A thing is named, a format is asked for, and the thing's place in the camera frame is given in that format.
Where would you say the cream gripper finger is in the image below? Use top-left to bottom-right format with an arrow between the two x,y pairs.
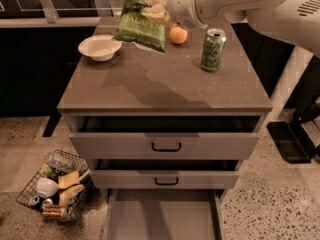
141,0 -> 174,27

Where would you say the green rice chip bag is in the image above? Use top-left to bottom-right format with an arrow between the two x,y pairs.
114,0 -> 165,53

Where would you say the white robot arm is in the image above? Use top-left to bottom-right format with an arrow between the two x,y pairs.
142,0 -> 320,121

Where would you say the grey drawer cabinet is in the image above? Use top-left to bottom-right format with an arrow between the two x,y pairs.
56,15 -> 274,240

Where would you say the top grey drawer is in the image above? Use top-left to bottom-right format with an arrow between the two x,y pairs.
70,116 -> 259,160

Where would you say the grey drawer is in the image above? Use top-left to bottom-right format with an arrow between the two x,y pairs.
90,160 -> 239,189
70,116 -> 259,160
102,189 -> 225,240

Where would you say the middle grey drawer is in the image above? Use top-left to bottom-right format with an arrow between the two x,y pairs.
90,160 -> 239,189

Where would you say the bottom grey drawer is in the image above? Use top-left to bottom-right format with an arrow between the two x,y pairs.
102,189 -> 225,240

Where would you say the orange fruit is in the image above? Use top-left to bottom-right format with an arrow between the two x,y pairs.
169,27 -> 188,45

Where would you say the white ceramic bowl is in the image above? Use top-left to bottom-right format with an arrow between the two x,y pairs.
78,35 -> 122,62

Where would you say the green soda can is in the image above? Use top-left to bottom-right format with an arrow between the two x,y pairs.
201,28 -> 226,72

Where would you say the clear plastic bottle in basket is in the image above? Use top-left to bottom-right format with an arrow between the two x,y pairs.
44,151 -> 75,174

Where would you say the black floor tray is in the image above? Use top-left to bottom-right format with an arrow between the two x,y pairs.
267,120 -> 319,164

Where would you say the yellow sponge in basket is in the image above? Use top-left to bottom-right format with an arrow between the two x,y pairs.
59,184 -> 84,206
58,171 -> 79,189

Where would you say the small white bowl in basket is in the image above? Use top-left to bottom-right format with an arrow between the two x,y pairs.
36,177 -> 59,198

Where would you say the silver can in basket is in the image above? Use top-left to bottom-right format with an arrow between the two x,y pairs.
28,195 -> 40,207

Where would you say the brown snack bar in basket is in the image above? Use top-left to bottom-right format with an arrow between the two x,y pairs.
42,205 -> 67,219

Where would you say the black wire basket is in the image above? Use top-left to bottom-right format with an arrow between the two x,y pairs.
16,150 -> 94,222

